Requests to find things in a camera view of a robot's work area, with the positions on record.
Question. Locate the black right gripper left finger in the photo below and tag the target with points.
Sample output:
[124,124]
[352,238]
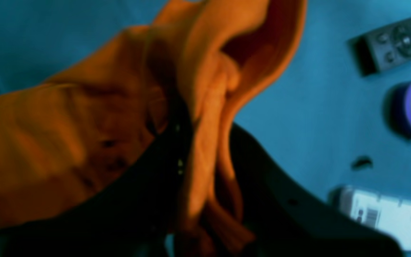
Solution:
[130,218]

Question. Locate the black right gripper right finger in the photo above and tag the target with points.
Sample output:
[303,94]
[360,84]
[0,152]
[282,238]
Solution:
[287,220]

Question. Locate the orange t-shirt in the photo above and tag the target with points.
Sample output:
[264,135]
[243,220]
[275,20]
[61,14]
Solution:
[66,140]

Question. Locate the small black screw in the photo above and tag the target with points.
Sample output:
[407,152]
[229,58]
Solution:
[362,163]

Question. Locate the white rectangular box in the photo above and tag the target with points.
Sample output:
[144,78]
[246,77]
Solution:
[384,213]

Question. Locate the grey remote control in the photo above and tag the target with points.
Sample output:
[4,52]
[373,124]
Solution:
[383,48]

